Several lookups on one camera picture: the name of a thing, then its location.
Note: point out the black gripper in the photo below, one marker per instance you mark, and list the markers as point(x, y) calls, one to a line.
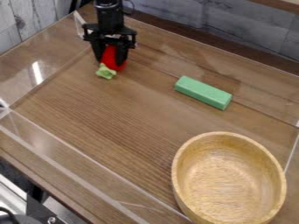
point(122, 36)

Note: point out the red plush strawberry green leaves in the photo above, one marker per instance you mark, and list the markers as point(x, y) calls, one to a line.
point(109, 66)

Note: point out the wooden bowl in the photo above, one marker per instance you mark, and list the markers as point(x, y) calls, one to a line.
point(228, 180)

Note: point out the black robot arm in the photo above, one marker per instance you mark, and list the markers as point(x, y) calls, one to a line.
point(110, 15)

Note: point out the green rectangular block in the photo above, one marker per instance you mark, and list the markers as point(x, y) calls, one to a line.
point(204, 92)

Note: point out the black metal stand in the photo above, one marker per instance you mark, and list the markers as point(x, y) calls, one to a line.
point(22, 199)

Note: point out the clear acrylic corner bracket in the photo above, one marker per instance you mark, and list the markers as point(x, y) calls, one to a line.
point(79, 23)

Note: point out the clear acrylic front wall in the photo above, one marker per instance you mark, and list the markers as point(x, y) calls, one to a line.
point(82, 183)

